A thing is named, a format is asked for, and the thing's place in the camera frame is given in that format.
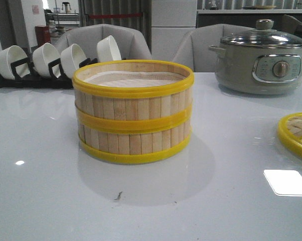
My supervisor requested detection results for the bamboo steamer tray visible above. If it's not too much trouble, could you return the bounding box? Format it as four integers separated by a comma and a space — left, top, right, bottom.
72, 60, 194, 134
78, 119, 192, 164

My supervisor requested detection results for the woven bamboo steamer lid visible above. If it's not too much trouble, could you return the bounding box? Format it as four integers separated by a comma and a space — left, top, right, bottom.
277, 112, 302, 158

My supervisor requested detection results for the left grey chair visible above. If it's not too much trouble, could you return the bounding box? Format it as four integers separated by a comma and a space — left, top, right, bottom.
53, 23, 152, 63

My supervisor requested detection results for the grey chair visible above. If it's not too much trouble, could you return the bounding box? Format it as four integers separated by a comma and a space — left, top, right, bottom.
172, 24, 251, 72
53, 23, 152, 63

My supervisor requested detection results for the white bowl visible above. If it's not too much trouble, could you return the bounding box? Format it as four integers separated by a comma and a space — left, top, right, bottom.
33, 43, 60, 78
96, 35, 121, 62
0, 45, 27, 80
61, 44, 87, 79

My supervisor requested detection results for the right grey chair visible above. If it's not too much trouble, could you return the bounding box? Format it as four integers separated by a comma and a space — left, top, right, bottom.
172, 24, 251, 72

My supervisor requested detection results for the white refrigerator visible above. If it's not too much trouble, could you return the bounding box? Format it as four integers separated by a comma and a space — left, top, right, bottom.
151, 1, 197, 61

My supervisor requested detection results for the red barrier belt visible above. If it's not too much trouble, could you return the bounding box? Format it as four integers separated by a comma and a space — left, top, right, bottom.
84, 13, 143, 20

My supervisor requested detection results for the green electric cooking pot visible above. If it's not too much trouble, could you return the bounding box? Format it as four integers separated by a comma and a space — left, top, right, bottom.
209, 19, 302, 95

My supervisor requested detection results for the black dish rack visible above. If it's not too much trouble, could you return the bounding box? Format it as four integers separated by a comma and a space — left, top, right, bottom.
0, 57, 99, 90

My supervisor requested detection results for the red box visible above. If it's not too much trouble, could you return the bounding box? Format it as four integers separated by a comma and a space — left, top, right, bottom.
35, 26, 51, 47

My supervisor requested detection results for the dark kitchen counter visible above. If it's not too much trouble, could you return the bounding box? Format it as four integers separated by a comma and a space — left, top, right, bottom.
196, 9, 302, 30

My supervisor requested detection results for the yellow plate on counter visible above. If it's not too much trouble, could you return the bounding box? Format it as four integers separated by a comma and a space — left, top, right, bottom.
250, 5, 276, 10

